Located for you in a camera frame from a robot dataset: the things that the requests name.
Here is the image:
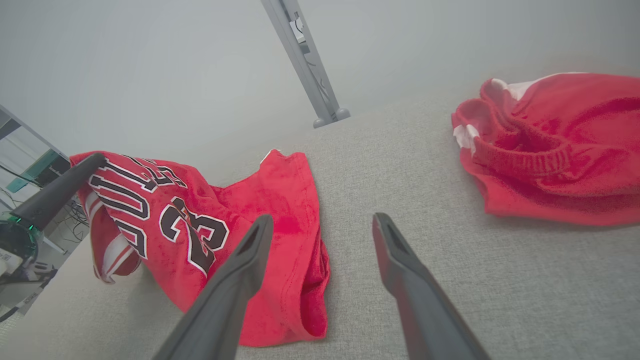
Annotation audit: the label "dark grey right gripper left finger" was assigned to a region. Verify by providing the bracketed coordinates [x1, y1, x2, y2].
[152, 214, 275, 360]

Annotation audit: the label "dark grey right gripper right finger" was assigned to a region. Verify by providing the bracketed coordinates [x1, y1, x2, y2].
[372, 213, 491, 360]

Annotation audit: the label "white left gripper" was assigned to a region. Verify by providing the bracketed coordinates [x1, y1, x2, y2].
[0, 152, 107, 280]

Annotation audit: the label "red Bulls 23 jersey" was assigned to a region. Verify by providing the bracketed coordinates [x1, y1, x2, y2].
[70, 149, 331, 347]

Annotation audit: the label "red shorts with white stripes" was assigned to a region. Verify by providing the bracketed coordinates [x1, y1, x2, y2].
[451, 72, 640, 227]

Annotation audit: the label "grey metal shelf unit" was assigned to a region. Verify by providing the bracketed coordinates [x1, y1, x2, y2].
[0, 104, 71, 201]

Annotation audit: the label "black cable tangle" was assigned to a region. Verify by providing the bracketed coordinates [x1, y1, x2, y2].
[47, 197, 92, 246]

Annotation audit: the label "grey double metal post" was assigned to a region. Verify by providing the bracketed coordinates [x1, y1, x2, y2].
[260, 0, 352, 129]

